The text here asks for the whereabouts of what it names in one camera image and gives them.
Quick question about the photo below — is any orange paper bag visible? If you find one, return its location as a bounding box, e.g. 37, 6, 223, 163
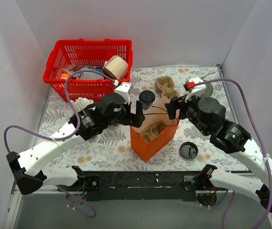
130, 96, 179, 162

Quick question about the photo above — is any red plastic shopping basket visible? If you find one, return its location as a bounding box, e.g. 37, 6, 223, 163
43, 39, 133, 102

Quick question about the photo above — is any brown cardboard cup carrier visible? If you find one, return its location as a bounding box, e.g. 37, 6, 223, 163
155, 76, 180, 99

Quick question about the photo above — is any orange snack box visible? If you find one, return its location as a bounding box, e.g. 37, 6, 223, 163
60, 73, 70, 80

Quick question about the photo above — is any transparent dark cup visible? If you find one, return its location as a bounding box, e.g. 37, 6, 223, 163
142, 101, 154, 110

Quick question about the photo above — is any floral table mat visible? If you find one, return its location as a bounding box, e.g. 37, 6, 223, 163
30, 66, 250, 172

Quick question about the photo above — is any black coffee cup lid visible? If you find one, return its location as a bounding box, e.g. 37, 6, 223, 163
179, 142, 198, 159

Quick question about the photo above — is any beige paper wrapped roll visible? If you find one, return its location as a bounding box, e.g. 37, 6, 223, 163
102, 55, 128, 80

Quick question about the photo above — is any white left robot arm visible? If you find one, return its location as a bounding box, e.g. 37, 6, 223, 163
6, 83, 145, 195

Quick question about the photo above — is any grey wrapped package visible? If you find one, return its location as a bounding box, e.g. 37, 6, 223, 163
75, 66, 104, 80

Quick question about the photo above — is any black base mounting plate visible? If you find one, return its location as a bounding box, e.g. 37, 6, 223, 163
83, 171, 199, 201

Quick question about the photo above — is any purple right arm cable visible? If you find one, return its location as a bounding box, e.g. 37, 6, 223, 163
195, 78, 272, 229

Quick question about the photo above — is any green netted melon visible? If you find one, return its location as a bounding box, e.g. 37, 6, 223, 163
201, 72, 215, 98

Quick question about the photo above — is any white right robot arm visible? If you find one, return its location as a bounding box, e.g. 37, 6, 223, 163
165, 77, 272, 213

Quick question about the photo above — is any aluminium frame rail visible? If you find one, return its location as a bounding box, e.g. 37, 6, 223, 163
4, 187, 264, 229

